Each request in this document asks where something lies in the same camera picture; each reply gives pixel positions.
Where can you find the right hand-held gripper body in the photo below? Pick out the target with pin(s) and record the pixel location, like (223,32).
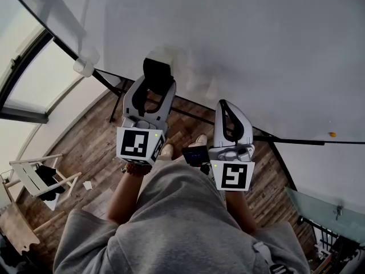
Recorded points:
(233,175)

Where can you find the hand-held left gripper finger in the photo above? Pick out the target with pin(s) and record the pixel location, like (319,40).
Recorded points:
(168,107)
(128,104)

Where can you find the wooden rod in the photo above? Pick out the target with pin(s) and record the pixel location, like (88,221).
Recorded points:
(50,222)

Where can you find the person's right forearm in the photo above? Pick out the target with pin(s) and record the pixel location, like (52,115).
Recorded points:
(239,213)

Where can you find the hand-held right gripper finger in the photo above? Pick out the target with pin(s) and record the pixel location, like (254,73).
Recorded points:
(247,130)
(219,130)

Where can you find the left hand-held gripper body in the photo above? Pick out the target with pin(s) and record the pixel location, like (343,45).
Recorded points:
(135,145)

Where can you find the white paper scrap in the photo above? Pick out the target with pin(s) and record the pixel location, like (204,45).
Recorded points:
(87,185)

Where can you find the frosted glass panel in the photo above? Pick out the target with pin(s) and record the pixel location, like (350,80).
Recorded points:
(319,210)

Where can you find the wooden board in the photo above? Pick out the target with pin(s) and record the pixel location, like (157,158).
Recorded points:
(17,230)

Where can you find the black and white box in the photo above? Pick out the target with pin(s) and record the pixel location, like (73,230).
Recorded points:
(157,76)

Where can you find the beige shoe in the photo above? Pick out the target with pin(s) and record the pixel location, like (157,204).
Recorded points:
(201,140)
(167,151)

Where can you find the metal glass clamp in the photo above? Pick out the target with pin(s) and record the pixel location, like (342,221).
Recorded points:
(339,211)

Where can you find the orange round magnet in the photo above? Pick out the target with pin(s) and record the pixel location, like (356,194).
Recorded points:
(332,134)

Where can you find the black metal railing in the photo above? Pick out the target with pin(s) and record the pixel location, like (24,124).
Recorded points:
(328,244)

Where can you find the grey hoodie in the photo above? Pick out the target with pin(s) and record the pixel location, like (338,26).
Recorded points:
(176,224)

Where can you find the person's left forearm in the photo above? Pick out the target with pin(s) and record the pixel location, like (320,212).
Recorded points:
(125,198)

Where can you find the black clothing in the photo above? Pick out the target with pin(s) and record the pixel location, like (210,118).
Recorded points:
(48,181)

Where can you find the black device with screen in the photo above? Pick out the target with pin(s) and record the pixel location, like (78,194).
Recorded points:
(195,154)

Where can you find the white plastic corner holder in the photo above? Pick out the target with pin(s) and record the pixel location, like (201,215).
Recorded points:
(82,67)

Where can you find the white wooden chair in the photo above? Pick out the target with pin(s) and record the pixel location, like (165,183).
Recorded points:
(25,175)

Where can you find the black framed window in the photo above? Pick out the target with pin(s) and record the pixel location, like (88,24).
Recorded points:
(31,76)

